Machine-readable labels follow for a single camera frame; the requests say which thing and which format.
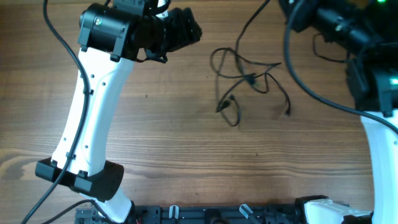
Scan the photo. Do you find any black cable bundle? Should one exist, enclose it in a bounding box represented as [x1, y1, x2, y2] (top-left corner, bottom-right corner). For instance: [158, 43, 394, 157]
[210, 47, 292, 128]

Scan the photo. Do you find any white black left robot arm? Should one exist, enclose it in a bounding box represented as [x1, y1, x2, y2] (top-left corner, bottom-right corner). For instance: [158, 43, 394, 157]
[35, 1, 202, 223]

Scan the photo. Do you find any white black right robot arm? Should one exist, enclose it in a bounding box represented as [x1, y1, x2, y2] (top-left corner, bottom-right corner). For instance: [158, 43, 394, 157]
[279, 0, 397, 223]

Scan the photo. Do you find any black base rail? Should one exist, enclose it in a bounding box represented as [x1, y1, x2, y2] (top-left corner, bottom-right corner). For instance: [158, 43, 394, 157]
[74, 203, 302, 224]

